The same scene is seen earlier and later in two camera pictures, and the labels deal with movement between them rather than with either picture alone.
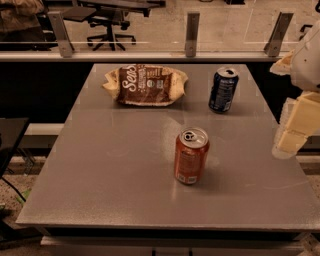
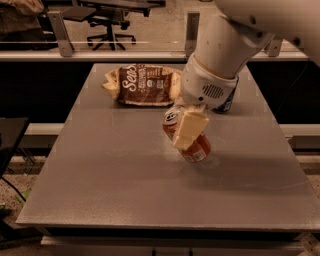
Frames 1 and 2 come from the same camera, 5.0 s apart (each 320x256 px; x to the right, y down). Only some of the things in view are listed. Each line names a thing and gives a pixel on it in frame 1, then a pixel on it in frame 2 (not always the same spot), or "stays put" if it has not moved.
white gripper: x=308 y=68 → x=204 y=85
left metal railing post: x=60 y=29 stays put
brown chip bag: x=146 y=84 stays put
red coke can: x=190 y=154 → x=199 y=149
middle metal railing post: x=192 y=30 stays put
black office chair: x=111 y=18 stays put
